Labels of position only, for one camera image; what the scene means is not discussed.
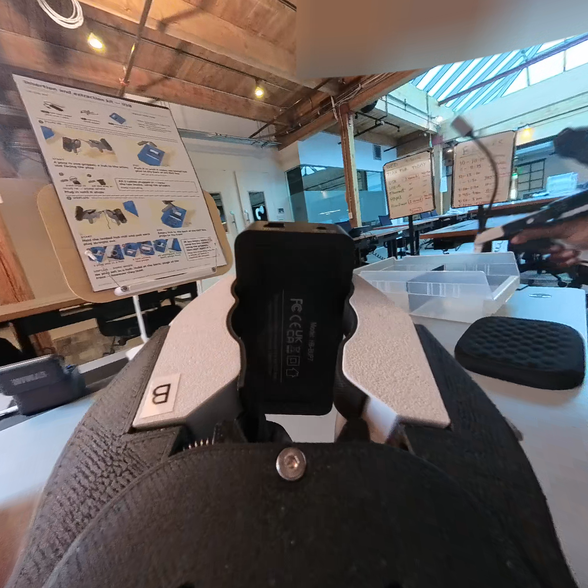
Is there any white cable coil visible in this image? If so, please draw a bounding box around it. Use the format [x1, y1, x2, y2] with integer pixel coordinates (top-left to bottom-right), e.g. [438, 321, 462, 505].
[36, 0, 85, 30]

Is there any printed instruction sheet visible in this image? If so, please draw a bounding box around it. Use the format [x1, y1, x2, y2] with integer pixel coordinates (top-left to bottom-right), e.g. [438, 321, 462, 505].
[12, 73, 229, 293]

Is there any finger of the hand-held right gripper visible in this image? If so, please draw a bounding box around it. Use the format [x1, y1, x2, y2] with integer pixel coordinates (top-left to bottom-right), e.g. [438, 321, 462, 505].
[473, 189, 588, 245]

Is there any black honeycomb wrist rest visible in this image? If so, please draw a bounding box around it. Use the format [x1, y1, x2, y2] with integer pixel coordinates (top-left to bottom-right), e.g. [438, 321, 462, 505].
[454, 315, 587, 392]

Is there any black usb hub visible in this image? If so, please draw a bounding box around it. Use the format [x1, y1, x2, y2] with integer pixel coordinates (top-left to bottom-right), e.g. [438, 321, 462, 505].
[233, 221, 356, 416]

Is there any cardboard backing board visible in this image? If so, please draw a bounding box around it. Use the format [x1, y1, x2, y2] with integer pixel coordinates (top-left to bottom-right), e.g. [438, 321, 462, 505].
[36, 183, 233, 305]

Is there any whiteboard with red boxes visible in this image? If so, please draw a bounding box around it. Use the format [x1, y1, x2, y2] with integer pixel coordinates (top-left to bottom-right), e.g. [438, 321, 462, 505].
[382, 150, 437, 221]

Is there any clear plastic bin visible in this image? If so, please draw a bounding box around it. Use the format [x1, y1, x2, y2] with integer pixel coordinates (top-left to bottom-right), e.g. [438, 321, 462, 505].
[357, 251, 521, 325]

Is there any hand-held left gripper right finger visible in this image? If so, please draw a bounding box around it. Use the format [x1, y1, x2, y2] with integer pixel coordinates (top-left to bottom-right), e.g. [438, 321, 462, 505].
[334, 274, 453, 445]

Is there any door window with phone icon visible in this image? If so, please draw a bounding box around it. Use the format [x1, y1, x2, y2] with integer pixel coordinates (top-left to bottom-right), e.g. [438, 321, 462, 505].
[247, 190, 269, 230]

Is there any person's right hand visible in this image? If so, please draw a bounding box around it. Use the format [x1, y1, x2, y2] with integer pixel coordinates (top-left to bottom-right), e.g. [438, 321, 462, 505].
[510, 215, 588, 266]

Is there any black usb cable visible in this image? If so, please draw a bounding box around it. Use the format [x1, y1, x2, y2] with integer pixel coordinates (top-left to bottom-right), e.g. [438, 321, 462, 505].
[451, 115, 500, 232]

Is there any whiteboard with time list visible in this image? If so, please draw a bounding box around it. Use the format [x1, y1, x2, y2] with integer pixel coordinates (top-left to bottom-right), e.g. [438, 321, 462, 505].
[450, 130, 517, 210]

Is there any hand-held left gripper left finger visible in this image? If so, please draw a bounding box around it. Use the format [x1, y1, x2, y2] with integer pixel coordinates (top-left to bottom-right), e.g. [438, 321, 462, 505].
[131, 274, 244, 445]

